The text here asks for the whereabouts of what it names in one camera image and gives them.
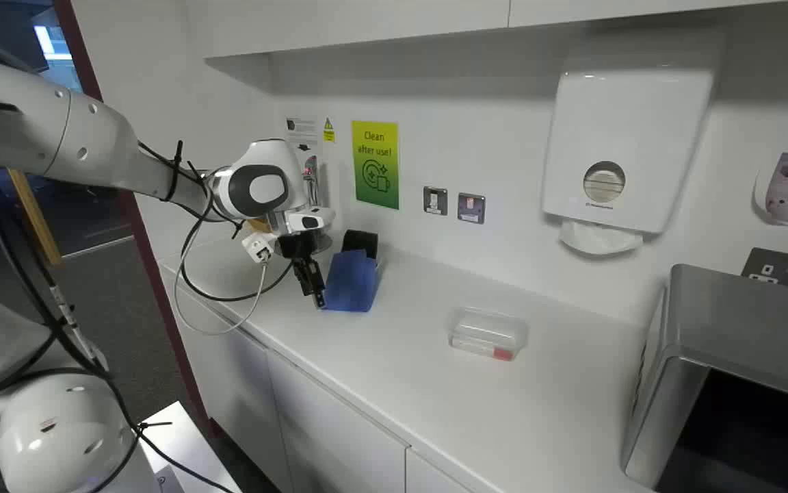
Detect chrome tap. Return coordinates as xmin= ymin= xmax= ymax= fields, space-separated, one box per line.
xmin=303 ymin=156 xmax=333 ymax=230

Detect steel appliance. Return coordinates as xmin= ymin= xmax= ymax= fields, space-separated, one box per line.
xmin=619 ymin=262 xmax=788 ymax=488

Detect white upper cabinets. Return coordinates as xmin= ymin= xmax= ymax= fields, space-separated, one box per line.
xmin=183 ymin=0 xmax=788 ymax=59

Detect small yellow warning sticker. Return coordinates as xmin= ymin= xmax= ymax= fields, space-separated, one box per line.
xmin=322 ymin=118 xmax=337 ymax=143

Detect blue paper towel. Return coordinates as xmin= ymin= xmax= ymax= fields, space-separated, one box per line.
xmin=322 ymin=250 xmax=380 ymax=311

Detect white lower cabinets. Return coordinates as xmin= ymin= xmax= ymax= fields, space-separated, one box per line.
xmin=166 ymin=259 xmax=507 ymax=493

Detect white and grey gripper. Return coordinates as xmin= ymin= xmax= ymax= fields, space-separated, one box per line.
xmin=212 ymin=139 xmax=333 ymax=307

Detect white paper towel dispenser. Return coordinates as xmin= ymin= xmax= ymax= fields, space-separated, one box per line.
xmin=543 ymin=69 xmax=714 ymax=258

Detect black sponge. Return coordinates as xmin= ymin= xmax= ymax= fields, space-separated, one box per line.
xmin=343 ymin=230 xmax=378 ymax=259

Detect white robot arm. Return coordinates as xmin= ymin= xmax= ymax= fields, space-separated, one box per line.
xmin=0 ymin=63 xmax=333 ymax=493

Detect right metal wall switch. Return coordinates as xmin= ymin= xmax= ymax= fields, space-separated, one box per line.
xmin=456 ymin=191 xmax=487 ymax=224

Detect left metal wall switch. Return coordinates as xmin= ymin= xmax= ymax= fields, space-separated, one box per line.
xmin=424 ymin=187 xmax=450 ymax=217

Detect white cabinets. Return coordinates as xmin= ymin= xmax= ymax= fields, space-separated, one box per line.
xmin=183 ymin=0 xmax=788 ymax=59
xmin=166 ymin=259 xmax=507 ymax=493

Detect metal wall switch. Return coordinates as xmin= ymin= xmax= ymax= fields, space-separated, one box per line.
xmin=424 ymin=187 xmax=450 ymax=217
xmin=456 ymin=191 xmax=487 ymax=224

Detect white instruction notice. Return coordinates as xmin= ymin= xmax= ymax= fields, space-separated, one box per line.
xmin=285 ymin=118 xmax=321 ymax=150

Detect green and yellow wall sign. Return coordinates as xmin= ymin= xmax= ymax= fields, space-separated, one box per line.
xmin=351 ymin=121 xmax=400 ymax=207

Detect clear plastic bowl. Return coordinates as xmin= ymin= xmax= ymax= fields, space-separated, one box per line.
xmin=450 ymin=311 xmax=529 ymax=361

